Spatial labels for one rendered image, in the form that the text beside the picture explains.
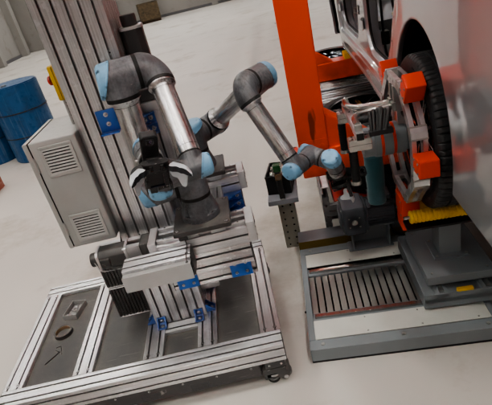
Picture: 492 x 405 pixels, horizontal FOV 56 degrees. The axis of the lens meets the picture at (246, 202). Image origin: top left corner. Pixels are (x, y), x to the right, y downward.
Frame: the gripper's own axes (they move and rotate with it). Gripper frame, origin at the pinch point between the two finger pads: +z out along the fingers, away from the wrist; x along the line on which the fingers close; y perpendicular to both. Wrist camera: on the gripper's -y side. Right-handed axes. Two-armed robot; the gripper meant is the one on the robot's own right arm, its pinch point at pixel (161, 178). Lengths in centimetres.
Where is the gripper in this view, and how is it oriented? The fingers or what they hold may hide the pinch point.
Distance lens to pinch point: 116.0
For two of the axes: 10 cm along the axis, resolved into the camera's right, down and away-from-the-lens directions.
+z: 3.2, 3.8, -8.7
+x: -9.4, 2.1, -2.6
